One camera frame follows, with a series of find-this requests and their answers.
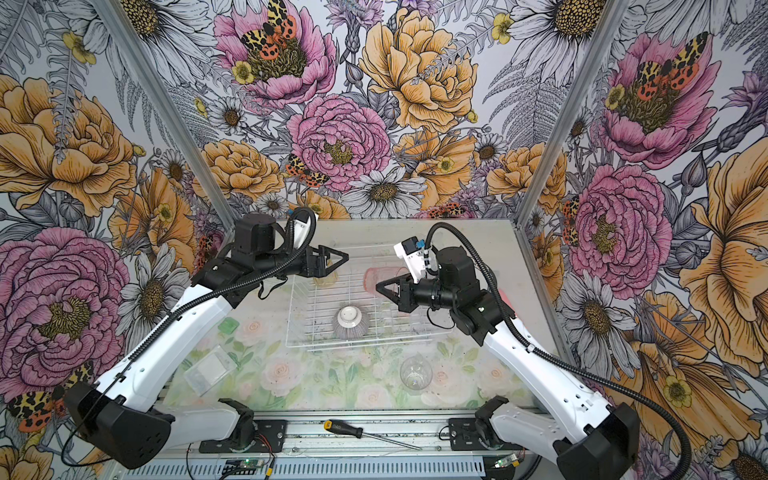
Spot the pink glass cup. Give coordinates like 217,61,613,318
363,267,410,294

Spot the pink silicone utensil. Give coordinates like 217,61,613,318
498,288,512,307

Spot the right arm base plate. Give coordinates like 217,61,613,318
447,417,513,452

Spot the small green circuit board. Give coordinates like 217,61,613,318
222,458,261,478

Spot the aluminium corner post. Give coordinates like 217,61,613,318
515,0,630,228
94,1,235,233

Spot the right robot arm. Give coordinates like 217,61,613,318
376,238,640,479

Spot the clear plastic square container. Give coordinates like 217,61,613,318
184,346,237,396

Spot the white wire dish rack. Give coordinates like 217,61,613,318
285,244,450,351

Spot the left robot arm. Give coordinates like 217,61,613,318
64,207,349,469

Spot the aluminium corner post right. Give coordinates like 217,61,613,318
515,0,630,228

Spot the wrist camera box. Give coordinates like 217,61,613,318
292,209,317,248
393,236,436,283

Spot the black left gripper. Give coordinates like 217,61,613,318
257,242,349,278

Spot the clear glass cup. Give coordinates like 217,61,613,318
399,354,433,391

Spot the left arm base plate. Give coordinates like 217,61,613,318
198,420,288,454

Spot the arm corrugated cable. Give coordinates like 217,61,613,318
119,207,319,367
423,221,694,480

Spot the amber glass cup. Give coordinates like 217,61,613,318
313,272,339,288

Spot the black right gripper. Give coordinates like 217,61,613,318
376,272,458,313

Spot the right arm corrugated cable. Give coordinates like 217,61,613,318
423,221,694,480

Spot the yellow handled screwdriver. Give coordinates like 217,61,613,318
323,419,421,451

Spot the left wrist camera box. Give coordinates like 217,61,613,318
292,209,317,248

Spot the aluminium corner post left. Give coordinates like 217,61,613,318
94,1,235,233

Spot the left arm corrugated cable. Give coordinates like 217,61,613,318
119,207,319,367

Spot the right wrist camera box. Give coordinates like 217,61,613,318
393,236,436,283

